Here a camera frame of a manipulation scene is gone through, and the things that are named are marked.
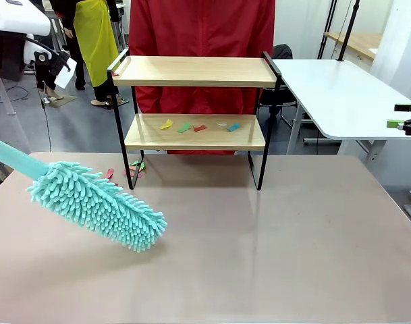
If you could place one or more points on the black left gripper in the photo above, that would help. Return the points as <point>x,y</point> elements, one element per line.
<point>6,57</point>

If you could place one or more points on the teal chenille duster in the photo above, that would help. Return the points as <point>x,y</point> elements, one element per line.
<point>100,209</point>

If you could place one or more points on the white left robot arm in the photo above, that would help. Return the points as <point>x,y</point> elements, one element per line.
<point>19,20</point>

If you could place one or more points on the mannequin in dark clothes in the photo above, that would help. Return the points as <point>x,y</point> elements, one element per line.
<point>45,82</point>

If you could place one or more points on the large white table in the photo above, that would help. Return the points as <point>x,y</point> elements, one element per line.
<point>343,98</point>

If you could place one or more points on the wooden background table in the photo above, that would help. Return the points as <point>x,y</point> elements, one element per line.
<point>357,42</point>

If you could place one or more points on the mannequin with yellow apron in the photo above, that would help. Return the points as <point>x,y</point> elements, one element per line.
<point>94,40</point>

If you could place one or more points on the black stand pole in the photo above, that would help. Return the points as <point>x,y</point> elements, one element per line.
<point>348,32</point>
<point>327,32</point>

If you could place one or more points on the black office chair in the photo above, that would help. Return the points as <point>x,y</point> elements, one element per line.
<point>281,52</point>

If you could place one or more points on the green paper scrap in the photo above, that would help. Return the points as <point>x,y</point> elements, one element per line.
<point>134,163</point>
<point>183,127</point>

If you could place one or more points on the yellow paper scrap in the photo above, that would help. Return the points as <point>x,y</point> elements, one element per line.
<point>166,125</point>

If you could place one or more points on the light blue paper scrap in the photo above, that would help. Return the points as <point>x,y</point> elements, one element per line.
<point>234,127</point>

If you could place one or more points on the pink paper scrap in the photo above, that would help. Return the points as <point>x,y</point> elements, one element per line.
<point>137,175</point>

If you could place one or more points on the person in red jacket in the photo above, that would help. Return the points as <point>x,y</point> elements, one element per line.
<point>201,27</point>

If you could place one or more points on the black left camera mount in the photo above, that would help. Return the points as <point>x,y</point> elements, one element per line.
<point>55,62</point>

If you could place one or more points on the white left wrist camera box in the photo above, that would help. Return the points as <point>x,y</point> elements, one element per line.
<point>65,77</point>

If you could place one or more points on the beige mannequin base plate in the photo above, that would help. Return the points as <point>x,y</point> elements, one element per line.
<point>61,100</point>

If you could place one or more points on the two-tier wooden shelf black frame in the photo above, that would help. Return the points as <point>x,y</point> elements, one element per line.
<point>191,81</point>

